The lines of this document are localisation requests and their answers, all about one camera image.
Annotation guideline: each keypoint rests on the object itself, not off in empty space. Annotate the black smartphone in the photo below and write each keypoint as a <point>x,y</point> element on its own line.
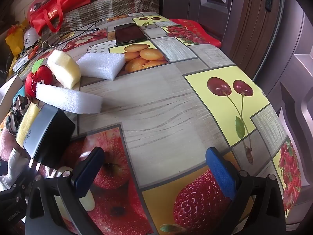
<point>129,33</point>

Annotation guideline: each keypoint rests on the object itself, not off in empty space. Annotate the yellow plastic bag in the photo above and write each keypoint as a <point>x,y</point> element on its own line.
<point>14,39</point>

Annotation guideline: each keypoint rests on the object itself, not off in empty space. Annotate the plaid blanket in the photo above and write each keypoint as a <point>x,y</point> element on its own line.
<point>110,9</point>

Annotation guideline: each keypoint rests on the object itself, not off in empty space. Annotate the pink plush toy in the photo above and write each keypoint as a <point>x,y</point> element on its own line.
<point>4,146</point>

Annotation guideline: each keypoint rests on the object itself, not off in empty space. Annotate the white helmet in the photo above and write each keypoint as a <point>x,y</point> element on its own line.
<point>29,38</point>

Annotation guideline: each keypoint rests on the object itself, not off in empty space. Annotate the white foam block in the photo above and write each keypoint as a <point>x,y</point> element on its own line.
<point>68,100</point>
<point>101,64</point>

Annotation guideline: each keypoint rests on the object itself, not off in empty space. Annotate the red apple plush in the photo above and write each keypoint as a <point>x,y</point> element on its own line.
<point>36,78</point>

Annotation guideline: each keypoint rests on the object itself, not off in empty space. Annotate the red tote bag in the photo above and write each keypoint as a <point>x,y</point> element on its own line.
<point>61,5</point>

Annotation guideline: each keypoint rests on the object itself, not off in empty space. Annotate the black box with grey face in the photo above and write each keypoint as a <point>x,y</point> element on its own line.
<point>49,137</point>

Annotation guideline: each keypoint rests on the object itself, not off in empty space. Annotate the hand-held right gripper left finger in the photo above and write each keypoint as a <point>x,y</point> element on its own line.
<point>83,178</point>

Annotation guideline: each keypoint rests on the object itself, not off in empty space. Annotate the white tray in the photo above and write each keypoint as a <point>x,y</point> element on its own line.
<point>8,88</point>

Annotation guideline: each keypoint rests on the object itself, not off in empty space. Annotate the yellow green sponge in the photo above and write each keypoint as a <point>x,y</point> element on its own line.
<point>25,124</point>

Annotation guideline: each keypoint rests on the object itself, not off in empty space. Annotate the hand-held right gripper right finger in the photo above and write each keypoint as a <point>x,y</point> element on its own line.
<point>220,173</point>

